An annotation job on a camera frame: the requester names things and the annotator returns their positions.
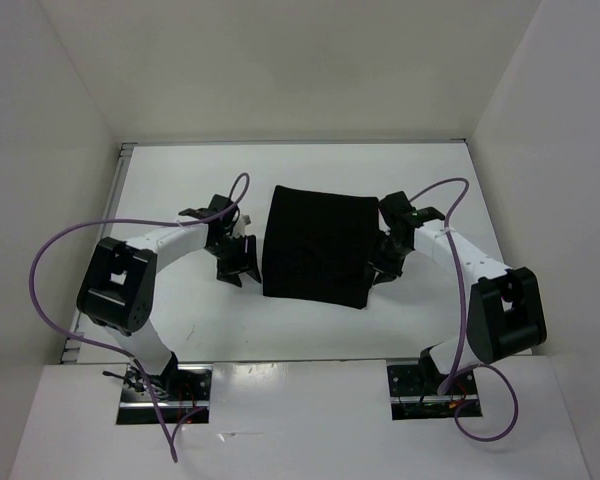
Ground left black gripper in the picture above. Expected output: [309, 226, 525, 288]
[205, 233, 261, 287]

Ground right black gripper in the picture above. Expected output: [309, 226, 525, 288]
[363, 229, 411, 285]

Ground black skirt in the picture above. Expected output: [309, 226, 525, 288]
[262, 185, 380, 310]

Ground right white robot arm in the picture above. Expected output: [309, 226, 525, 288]
[369, 192, 547, 393]

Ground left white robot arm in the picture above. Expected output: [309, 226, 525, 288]
[77, 194, 262, 400]

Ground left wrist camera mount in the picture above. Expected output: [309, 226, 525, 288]
[232, 214, 251, 237]

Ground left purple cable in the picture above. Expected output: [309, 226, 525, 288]
[27, 172, 252, 463]

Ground purple cable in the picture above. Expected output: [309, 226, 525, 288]
[409, 176, 520, 443]
[27, 172, 252, 463]

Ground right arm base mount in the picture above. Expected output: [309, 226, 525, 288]
[386, 362, 482, 421]

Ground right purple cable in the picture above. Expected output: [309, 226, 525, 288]
[409, 176, 520, 443]

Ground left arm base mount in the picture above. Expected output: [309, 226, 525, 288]
[102, 364, 213, 425]

